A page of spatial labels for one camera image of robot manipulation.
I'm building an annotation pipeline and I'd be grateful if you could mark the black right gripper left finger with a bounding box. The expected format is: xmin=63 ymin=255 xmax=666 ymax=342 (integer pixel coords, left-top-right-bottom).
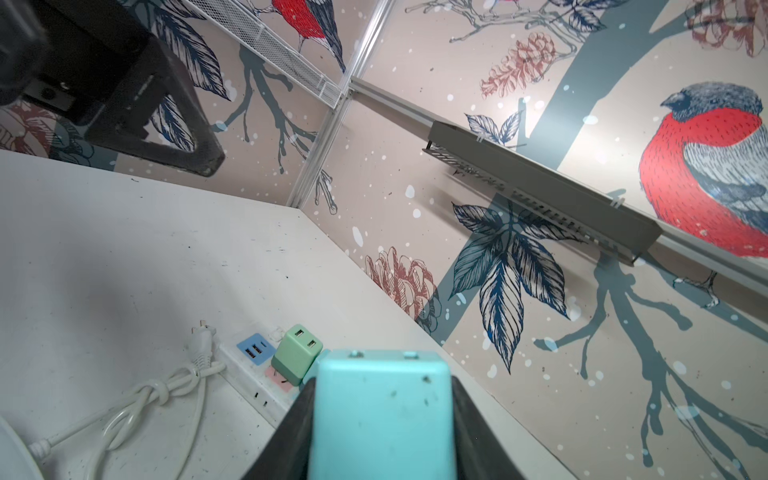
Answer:
xmin=241 ymin=378 xmax=316 ymax=480

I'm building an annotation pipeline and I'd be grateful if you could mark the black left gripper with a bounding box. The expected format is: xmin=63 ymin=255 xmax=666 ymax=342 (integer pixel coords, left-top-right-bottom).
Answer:
xmin=1 ymin=1 xmax=225 ymax=177

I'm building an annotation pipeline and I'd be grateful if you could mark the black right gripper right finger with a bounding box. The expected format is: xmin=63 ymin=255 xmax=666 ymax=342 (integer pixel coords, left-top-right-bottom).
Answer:
xmin=451 ymin=376 xmax=525 ymax=480

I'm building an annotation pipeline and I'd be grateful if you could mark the teal charger plug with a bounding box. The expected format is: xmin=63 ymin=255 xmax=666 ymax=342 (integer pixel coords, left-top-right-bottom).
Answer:
xmin=308 ymin=350 xmax=458 ymax=479
xmin=300 ymin=349 xmax=330 ymax=388

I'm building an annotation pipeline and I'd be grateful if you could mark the white multicolour power strip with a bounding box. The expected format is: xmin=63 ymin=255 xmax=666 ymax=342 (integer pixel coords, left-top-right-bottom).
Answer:
xmin=214 ymin=326 xmax=300 ymax=428

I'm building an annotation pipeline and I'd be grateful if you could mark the green charger plug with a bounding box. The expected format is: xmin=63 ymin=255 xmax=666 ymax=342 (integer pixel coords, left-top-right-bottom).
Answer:
xmin=271 ymin=324 xmax=324 ymax=386

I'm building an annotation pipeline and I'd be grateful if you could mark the white cube socket cable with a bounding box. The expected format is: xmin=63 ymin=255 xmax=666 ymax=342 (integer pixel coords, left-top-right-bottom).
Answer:
xmin=26 ymin=320 xmax=229 ymax=480

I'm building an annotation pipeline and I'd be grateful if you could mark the black wall shelf basket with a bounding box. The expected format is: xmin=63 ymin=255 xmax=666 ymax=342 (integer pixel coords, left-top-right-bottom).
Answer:
xmin=424 ymin=121 xmax=662 ymax=265

